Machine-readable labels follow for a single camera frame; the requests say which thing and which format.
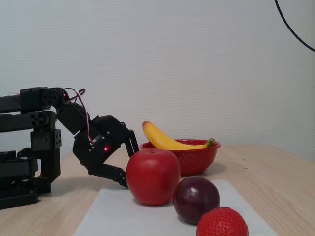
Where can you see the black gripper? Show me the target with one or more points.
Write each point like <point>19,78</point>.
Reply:
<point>102,150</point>

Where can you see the yellow toy banana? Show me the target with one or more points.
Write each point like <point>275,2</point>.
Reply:
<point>160,140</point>

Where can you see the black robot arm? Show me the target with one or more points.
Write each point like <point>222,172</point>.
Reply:
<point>24,120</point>

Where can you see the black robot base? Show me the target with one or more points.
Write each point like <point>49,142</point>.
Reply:
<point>14,196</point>

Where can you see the red speckled bowl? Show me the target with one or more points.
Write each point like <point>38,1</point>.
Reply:
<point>197,159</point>

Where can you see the red toy apple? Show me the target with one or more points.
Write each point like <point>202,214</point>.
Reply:
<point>152,177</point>

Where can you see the dark purple toy plum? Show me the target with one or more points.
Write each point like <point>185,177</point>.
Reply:
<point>197,199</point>

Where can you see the white paper sheet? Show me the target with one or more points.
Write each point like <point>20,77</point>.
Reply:
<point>231,196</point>

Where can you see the red toy strawberry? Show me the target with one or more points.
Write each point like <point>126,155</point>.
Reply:
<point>221,223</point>

